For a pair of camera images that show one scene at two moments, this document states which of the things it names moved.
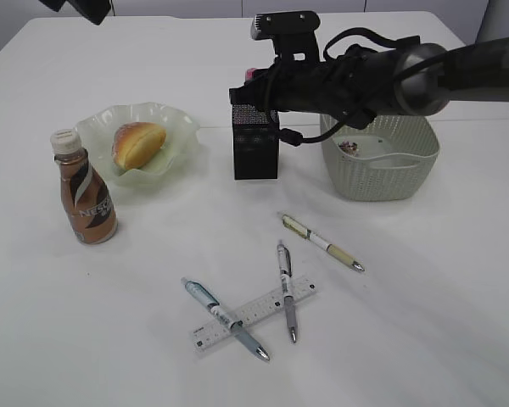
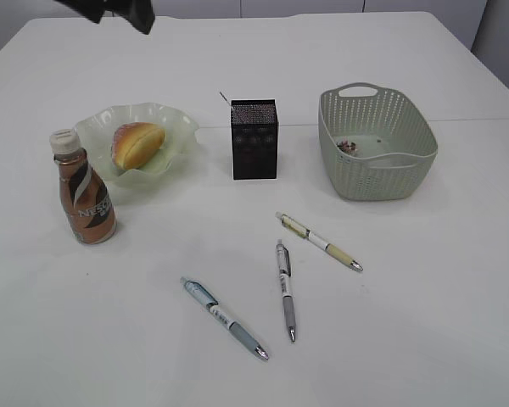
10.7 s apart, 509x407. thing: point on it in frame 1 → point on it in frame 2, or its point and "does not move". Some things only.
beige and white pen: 330,249 does not move
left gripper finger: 96,11 → 139,13
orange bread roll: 135,142 does not move
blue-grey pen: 229,320 does not move
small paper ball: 349,147 does not move
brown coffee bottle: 91,204 does not move
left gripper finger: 56,5 → 91,9
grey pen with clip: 286,272 does not move
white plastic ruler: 215,329 → 225,98
